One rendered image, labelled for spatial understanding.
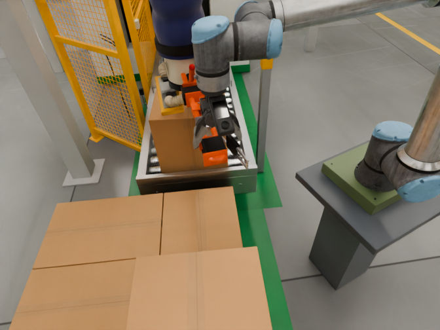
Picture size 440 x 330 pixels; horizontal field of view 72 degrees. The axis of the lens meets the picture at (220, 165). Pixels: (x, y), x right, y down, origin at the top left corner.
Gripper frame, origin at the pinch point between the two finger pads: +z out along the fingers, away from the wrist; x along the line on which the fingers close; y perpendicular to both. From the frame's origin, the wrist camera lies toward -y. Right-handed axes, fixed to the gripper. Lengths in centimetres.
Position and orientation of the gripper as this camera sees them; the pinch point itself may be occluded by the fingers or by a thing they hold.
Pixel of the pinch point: (218, 146)
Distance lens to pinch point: 94.8
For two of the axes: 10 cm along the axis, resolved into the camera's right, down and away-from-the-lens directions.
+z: 0.4, 7.2, 6.9
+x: -9.7, 1.9, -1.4
